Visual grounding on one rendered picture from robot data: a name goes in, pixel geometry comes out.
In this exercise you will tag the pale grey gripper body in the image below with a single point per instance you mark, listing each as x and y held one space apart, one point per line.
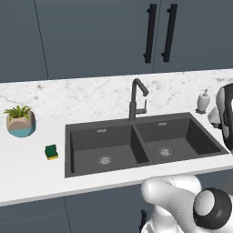
214 116

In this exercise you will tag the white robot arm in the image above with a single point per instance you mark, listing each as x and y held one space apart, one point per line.
170 197

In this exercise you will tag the dark grey double sink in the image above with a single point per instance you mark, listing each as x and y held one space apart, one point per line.
121 151

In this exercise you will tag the green and yellow sponge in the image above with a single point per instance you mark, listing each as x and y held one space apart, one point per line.
51 152

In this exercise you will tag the white soap dispenser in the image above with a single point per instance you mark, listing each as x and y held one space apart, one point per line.
203 102

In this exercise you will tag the slate blue base cupboard door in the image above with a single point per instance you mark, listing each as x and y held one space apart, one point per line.
39 226
103 209
217 180

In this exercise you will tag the dark grey tap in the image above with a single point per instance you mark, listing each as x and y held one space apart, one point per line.
133 103

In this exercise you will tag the green plant in pot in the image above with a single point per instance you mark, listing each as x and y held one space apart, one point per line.
20 124

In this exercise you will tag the slate blue drawer front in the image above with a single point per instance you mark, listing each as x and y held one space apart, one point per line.
30 210

